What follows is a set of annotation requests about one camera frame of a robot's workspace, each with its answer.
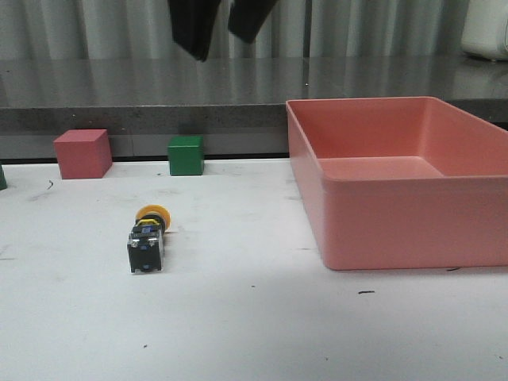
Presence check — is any green cube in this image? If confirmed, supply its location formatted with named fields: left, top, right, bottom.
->
left=167, top=136, right=204, bottom=176
left=0, top=165, right=7, bottom=191

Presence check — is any yellow push button switch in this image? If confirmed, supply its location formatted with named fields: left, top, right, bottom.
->
left=127, top=205, right=171, bottom=274

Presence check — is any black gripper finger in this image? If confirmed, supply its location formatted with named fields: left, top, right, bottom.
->
left=228, top=0, right=277, bottom=43
left=167, top=0, right=221, bottom=62

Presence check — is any white appliance on counter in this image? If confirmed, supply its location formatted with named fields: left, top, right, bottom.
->
left=460, top=0, right=507, bottom=61

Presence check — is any green cube left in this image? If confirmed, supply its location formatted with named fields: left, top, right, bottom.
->
left=0, top=165, right=7, bottom=191

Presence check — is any pink plastic bin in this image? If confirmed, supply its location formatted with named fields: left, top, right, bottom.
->
left=286, top=97, right=507, bottom=270

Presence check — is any grey stone counter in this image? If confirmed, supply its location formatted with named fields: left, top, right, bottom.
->
left=1, top=56, right=507, bottom=163

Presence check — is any pink cube centre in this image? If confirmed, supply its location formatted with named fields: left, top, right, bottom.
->
left=53, top=129, right=113, bottom=179

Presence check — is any green cube right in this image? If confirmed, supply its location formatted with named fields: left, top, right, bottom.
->
left=167, top=136, right=204, bottom=176

